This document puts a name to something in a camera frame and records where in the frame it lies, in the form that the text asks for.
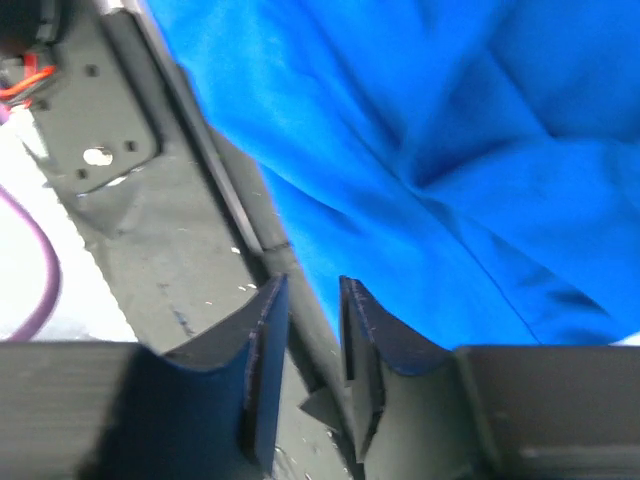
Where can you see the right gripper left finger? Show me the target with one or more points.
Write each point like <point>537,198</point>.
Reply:
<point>207,409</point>

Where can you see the blue t shirt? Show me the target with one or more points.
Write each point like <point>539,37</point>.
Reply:
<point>475,164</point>

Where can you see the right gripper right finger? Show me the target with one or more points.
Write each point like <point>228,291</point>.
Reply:
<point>484,412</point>

